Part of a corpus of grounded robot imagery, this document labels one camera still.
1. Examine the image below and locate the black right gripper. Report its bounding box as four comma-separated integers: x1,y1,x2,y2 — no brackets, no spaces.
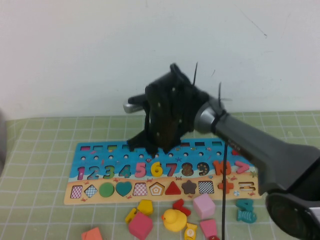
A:
127,71,211,158

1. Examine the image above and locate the pink number five piece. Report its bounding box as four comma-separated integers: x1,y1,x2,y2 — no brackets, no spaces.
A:
134,162,147,179

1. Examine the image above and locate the red triangle piece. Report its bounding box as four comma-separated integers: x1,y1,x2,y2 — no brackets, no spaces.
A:
164,180,182,196

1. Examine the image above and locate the brown star piece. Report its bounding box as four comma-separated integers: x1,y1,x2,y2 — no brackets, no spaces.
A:
181,179,198,195

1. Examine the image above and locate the green number three piece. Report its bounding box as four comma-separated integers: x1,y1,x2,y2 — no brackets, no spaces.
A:
103,164,116,180

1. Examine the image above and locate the teal heart piece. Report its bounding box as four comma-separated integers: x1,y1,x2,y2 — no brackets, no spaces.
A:
115,181,133,197

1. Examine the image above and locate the wooden number shape puzzle board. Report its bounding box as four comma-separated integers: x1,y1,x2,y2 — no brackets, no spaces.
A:
63,137,263,206

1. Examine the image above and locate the red number seven piece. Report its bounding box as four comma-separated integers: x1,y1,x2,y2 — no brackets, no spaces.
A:
172,198,192,217

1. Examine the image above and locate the orange number ten piece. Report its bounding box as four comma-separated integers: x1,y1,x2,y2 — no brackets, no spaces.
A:
212,159,232,176

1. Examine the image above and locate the green circle piece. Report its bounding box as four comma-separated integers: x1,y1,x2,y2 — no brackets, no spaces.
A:
98,182,115,198

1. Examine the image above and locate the small yellow wooden piece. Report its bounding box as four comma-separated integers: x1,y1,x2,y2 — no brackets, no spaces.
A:
124,207,138,224

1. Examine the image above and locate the orange plus sign piece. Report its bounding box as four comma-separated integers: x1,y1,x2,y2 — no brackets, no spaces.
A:
217,178,235,194

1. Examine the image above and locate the pink greater-than sign piece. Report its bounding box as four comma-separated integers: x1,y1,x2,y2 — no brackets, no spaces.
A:
234,161,250,175

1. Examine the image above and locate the teal number four piece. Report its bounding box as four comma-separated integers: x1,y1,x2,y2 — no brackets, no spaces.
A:
234,198,255,213

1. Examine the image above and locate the yellow pentagon block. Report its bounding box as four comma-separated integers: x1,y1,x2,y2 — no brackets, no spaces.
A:
136,199,154,216

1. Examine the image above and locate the light pink square block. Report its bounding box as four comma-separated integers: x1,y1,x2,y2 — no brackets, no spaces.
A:
192,192,216,220

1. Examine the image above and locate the yellow rubber duck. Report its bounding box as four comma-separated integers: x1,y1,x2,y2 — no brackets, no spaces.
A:
161,208,188,233

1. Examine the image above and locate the magenta square block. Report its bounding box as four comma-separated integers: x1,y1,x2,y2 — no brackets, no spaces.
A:
128,211,154,240

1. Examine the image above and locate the yellow wooden fish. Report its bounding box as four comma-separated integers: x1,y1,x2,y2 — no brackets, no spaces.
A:
183,222,198,240

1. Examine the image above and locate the pink trapezoid block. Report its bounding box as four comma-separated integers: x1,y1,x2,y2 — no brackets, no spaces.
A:
199,218,217,239

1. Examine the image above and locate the orange wooden block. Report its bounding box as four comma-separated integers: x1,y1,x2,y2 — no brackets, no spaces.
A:
81,226,103,240

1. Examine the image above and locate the teal wooden fish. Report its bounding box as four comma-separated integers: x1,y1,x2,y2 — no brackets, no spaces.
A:
236,209,258,224

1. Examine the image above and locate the green checkered tablecloth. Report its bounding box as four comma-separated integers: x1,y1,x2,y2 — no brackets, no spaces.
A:
0,109,320,240

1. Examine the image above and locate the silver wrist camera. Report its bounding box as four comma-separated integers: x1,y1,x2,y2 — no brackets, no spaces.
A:
123,94,148,115

